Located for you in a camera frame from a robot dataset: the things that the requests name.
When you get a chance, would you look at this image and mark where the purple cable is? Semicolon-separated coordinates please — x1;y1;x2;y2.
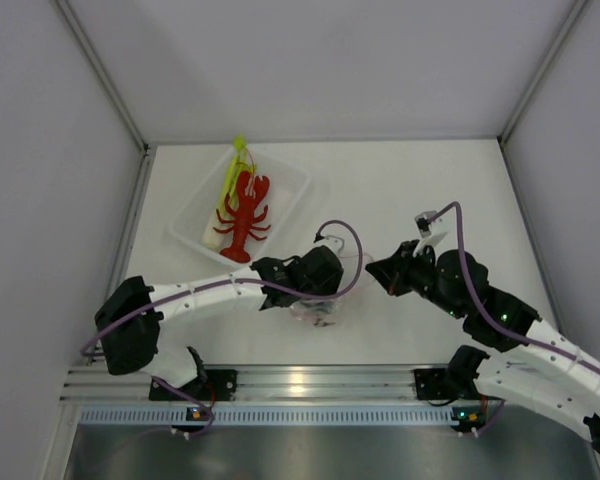
424;201;600;384
81;219;365;432

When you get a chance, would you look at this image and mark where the aluminium frame post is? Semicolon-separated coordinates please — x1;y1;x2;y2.
499;0;591;144
54;0;149;151

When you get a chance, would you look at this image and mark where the red fake lobster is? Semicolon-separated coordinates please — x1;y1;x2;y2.
213;171;271;263

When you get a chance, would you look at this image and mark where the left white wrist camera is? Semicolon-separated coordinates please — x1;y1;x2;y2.
314;233;345;257

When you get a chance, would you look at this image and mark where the left aluminium frame post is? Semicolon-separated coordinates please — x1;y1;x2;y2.
54;0;149;151

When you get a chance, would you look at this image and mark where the clear zip top bag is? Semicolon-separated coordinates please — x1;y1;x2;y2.
288;249;376;331

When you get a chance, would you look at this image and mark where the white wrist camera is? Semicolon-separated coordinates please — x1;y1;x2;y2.
413;210;449;257
314;233;345;257

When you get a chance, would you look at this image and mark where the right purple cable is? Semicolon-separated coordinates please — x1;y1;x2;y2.
424;201;600;384

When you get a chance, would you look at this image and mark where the translucent white plastic basket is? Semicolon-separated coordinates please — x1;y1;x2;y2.
168;144;310;266

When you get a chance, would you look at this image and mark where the white slotted cable duct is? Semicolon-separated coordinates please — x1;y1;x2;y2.
79;404;482;427

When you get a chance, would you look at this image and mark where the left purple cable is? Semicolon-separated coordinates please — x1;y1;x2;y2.
81;219;365;432

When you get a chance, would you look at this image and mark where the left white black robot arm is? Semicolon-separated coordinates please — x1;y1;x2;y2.
95;238;343;400

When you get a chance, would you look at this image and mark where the fake grey fish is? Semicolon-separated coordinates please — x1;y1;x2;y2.
304;311;339;328

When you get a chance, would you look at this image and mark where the aluminium rail base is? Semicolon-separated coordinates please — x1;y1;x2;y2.
60;363;443;403

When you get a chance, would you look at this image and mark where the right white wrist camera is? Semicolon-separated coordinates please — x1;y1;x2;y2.
413;210;449;257

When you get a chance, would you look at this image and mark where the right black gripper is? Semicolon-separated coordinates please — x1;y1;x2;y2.
367;239;467;319

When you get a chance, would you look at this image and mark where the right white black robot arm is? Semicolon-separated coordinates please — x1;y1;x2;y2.
366;241;600;455

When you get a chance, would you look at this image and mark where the fake green leek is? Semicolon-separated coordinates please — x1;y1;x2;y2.
202;134;257;252

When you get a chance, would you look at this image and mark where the right aluminium frame post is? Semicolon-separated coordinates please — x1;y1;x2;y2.
499;0;591;144

